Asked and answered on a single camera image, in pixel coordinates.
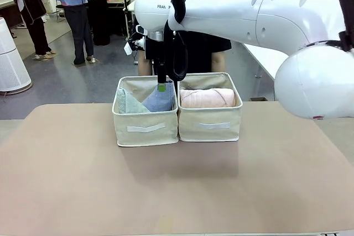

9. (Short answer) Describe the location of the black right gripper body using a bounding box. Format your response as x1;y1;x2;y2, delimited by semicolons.
145;38;166;67

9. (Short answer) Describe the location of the blue triangular towel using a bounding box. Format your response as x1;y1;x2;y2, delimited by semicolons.
142;81;175;112

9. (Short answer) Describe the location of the pale green triangular towel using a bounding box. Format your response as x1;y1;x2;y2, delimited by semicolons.
115;87;152;114

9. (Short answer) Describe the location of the pink towel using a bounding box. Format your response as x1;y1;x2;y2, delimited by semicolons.
179;88;236;109

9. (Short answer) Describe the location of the person's left forearm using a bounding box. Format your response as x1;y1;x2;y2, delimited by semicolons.
211;50;226;73

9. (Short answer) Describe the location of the black stand pole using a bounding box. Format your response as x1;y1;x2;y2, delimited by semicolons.
120;0;137;40

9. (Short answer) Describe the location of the cream fabric storage basket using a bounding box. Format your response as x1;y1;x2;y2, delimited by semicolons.
175;72;243;143
111;75;179;148

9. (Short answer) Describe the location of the bystander in olive jacket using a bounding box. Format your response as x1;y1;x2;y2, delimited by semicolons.
82;0;111;46

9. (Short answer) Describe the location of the bystander in blue shirt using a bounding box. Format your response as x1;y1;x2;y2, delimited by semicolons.
44;0;97;66

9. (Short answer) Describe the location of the white side table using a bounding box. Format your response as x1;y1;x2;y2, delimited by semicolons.
242;42;288;82

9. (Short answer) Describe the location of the bystander in black vest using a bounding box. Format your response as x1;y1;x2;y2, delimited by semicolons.
8;0;59;61

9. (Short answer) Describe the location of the white perforated air purifier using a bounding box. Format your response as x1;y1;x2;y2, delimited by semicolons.
0;16;33;93

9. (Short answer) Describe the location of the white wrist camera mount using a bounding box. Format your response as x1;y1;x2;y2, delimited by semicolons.
124;25;147;56

